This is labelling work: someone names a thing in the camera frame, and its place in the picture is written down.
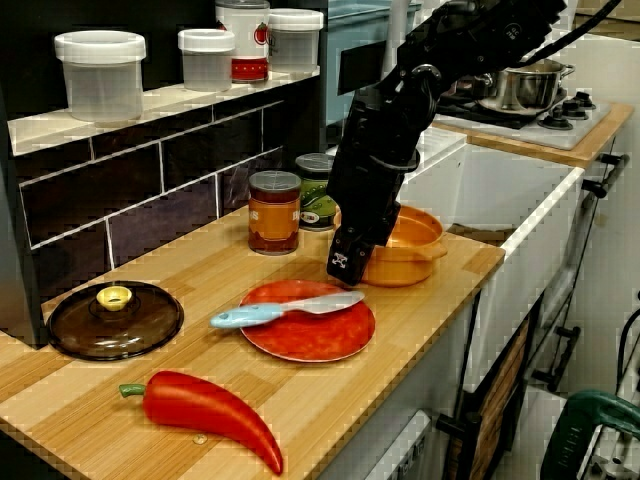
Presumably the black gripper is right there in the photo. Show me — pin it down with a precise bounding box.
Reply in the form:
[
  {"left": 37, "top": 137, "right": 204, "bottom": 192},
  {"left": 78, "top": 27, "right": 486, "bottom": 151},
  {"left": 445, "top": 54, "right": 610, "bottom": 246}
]
[{"left": 326, "top": 149, "right": 420, "bottom": 289}]

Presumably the orange toy pot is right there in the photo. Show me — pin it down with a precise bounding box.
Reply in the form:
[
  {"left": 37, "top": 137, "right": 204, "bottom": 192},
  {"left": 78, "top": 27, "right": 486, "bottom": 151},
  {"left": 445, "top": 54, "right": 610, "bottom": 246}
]
[{"left": 333, "top": 203, "right": 449, "bottom": 288}]

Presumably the green peas can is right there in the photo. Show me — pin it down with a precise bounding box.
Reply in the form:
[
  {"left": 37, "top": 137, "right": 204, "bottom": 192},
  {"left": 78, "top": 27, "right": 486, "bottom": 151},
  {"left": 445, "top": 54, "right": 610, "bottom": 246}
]
[{"left": 294, "top": 152, "right": 341, "bottom": 232}]

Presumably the blue handled toy knife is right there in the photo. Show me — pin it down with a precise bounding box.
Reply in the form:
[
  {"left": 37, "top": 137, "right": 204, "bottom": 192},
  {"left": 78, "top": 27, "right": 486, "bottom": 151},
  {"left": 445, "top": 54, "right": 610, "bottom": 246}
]
[{"left": 208, "top": 290, "right": 366, "bottom": 330}]

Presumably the red round plate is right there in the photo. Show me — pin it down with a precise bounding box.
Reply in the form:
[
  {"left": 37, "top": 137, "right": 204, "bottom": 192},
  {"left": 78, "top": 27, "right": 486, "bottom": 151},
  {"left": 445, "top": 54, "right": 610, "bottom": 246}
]
[{"left": 238, "top": 279, "right": 377, "bottom": 364}]

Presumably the brown beans can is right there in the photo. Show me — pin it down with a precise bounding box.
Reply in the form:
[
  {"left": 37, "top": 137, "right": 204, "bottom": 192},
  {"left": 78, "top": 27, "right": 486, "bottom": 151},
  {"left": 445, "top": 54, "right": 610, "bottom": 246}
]
[{"left": 247, "top": 170, "right": 303, "bottom": 256}]

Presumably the white toy kitchen cabinet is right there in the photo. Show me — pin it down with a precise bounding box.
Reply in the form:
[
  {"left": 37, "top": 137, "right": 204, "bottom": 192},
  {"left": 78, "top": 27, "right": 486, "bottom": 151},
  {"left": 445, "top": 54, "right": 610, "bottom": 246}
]
[{"left": 319, "top": 294, "right": 501, "bottom": 480}]

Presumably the white toy sink basin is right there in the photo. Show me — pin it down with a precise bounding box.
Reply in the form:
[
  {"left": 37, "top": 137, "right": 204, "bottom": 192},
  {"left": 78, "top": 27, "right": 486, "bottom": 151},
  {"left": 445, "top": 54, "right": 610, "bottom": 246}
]
[{"left": 399, "top": 132, "right": 586, "bottom": 321}]

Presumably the grey dispenser panel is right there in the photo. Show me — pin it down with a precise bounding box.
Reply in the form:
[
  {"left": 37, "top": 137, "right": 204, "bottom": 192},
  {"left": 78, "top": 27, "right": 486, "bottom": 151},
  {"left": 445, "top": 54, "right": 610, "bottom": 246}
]
[{"left": 384, "top": 410, "right": 432, "bottom": 480}]

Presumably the white toy stove top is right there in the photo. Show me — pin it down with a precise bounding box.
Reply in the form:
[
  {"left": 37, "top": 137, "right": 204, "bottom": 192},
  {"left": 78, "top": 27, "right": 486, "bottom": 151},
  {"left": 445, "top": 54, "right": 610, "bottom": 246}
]
[{"left": 434, "top": 89, "right": 614, "bottom": 150}]

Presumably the wood framed oven door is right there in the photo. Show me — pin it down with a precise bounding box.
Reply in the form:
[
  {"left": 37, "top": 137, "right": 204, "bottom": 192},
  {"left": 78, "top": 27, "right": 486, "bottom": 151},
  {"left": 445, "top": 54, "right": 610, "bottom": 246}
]
[{"left": 469, "top": 299, "right": 541, "bottom": 480}]

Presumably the dark tiled backsplash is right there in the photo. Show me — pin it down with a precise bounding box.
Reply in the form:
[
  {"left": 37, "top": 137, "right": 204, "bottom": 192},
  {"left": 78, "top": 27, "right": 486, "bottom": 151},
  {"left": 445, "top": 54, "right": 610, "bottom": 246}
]
[{"left": 14, "top": 74, "right": 326, "bottom": 301}]

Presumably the red toy chili pepper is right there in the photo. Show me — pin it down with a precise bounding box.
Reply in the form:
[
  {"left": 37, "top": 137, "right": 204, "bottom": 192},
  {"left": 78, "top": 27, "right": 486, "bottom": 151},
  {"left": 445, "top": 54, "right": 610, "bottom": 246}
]
[{"left": 118, "top": 369, "right": 285, "bottom": 476}]

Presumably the medium white lidded jar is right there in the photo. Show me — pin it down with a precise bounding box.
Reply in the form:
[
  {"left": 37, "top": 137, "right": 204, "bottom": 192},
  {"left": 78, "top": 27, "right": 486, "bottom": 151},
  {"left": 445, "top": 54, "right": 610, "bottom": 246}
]
[{"left": 267, "top": 8, "right": 325, "bottom": 75}]

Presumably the grey toy faucet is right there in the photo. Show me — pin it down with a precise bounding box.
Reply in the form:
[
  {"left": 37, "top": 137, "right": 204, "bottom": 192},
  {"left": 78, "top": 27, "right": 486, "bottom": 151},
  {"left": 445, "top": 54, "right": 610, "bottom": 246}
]
[{"left": 383, "top": 0, "right": 412, "bottom": 84}]

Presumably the light blue plastic bin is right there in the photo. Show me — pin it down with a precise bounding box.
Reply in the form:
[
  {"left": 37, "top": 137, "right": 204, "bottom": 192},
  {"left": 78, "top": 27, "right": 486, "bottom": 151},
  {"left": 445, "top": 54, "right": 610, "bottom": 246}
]
[{"left": 319, "top": 0, "right": 424, "bottom": 132}]

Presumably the brown lid with yellow knob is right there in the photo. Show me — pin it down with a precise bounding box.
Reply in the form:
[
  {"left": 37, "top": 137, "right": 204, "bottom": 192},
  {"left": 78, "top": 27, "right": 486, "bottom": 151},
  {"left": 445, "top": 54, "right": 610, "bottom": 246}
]
[{"left": 47, "top": 280, "right": 185, "bottom": 362}]

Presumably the red tomato can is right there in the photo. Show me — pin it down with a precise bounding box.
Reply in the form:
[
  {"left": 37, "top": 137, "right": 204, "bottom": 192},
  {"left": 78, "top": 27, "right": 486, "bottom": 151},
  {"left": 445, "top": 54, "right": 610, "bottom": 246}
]
[{"left": 215, "top": 0, "right": 272, "bottom": 84}]

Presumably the small white lidded jar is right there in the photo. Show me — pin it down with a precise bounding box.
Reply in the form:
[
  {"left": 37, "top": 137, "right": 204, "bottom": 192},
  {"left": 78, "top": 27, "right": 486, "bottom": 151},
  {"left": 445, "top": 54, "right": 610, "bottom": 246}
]
[{"left": 177, "top": 28, "right": 237, "bottom": 93}]

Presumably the steel cooking pot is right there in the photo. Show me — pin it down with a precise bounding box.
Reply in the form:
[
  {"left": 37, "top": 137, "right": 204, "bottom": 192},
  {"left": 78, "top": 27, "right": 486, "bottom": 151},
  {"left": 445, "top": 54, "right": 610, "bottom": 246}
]
[{"left": 474, "top": 58, "right": 576, "bottom": 112}]

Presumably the green clamp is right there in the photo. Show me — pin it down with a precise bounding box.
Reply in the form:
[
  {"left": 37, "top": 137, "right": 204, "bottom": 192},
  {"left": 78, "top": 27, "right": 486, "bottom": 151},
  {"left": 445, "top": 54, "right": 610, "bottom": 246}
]
[{"left": 539, "top": 389, "right": 640, "bottom": 480}]

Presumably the black cabinet handle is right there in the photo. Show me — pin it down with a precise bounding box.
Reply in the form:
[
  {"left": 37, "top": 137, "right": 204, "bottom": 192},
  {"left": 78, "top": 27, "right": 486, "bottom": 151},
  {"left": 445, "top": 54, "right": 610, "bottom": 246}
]
[
  {"left": 532, "top": 325, "right": 581, "bottom": 391},
  {"left": 582, "top": 153, "right": 631, "bottom": 199},
  {"left": 437, "top": 389, "right": 484, "bottom": 444}
]

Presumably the cream wall shelf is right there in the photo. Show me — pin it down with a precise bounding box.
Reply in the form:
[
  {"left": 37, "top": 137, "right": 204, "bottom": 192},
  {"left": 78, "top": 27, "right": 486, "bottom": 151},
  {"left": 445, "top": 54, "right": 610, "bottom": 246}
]
[{"left": 7, "top": 64, "right": 321, "bottom": 156}]

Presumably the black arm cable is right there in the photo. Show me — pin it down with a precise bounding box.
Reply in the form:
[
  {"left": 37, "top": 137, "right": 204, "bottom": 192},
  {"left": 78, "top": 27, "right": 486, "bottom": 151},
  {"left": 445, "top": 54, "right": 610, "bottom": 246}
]
[{"left": 517, "top": 0, "right": 621, "bottom": 66}]

